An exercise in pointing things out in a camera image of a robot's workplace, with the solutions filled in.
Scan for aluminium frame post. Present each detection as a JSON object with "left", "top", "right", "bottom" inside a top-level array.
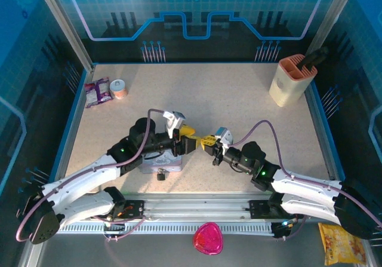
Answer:
[
  {"left": 307, "top": 0, "right": 359, "bottom": 67},
  {"left": 32, "top": 0, "right": 95, "bottom": 72}
]

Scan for yellow snack bag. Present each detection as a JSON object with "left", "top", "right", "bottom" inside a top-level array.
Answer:
[{"left": 318, "top": 222, "right": 367, "bottom": 266}]

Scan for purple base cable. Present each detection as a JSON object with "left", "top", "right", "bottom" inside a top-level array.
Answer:
[
  {"left": 280, "top": 215, "right": 308, "bottom": 241},
  {"left": 103, "top": 215, "right": 147, "bottom": 243}
]

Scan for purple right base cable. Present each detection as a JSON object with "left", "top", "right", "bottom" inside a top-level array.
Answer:
[{"left": 280, "top": 215, "right": 308, "bottom": 241}]

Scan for white slotted cable duct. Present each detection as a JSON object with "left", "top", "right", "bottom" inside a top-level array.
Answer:
[{"left": 58, "top": 222, "right": 287, "bottom": 235}]

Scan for purple snack packet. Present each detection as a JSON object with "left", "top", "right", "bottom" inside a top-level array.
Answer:
[{"left": 84, "top": 76, "right": 115, "bottom": 109}]

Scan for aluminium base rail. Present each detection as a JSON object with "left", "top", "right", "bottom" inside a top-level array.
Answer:
[{"left": 119, "top": 191, "right": 275, "bottom": 220}]

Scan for beige orange knife block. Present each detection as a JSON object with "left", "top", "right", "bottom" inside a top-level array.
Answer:
[{"left": 269, "top": 54, "right": 318, "bottom": 108}]

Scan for pink triangular plastic dish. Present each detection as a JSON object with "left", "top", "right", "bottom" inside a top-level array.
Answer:
[{"left": 193, "top": 221, "right": 224, "bottom": 256}]

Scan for orange tin can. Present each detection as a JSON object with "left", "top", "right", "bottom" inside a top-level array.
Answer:
[{"left": 109, "top": 79, "right": 129, "bottom": 100}]

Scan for cartoon print tin box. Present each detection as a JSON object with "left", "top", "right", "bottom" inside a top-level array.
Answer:
[{"left": 142, "top": 154, "right": 183, "bottom": 174}]

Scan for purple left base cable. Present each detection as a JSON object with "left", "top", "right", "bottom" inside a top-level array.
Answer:
[{"left": 103, "top": 215, "right": 147, "bottom": 243}]

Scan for black knife handles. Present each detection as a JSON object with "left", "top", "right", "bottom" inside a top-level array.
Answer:
[{"left": 300, "top": 46, "right": 329, "bottom": 70}]

